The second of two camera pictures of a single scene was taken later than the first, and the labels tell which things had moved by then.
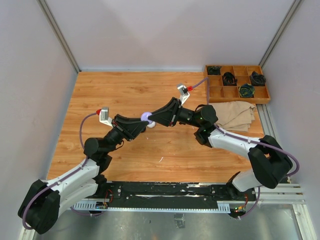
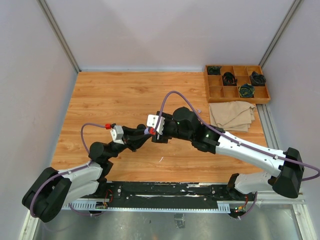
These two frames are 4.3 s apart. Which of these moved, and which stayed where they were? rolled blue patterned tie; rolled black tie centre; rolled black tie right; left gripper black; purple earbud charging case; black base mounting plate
Moved: left gripper black; purple earbud charging case
Stayed: black base mounting plate; rolled black tie right; rolled blue patterned tie; rolled black tie centre
